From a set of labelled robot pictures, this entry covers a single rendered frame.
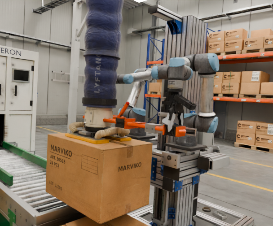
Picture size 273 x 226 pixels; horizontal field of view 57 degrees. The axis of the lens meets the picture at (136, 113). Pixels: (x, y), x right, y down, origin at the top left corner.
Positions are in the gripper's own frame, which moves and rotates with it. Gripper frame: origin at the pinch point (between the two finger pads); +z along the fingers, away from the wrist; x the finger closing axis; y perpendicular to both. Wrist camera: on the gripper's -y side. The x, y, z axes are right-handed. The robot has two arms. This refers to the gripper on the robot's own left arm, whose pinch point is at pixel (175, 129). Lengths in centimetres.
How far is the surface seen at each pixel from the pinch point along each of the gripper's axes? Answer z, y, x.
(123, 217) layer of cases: 65, 47, -15
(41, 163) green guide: 58, 183, -25
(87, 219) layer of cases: 65, 60, 5
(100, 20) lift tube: -60, 52, 10
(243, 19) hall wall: -351, 298, -846
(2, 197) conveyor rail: 66, 131, 32
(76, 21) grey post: -160, 347, -162
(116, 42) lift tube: -49, 49, -1
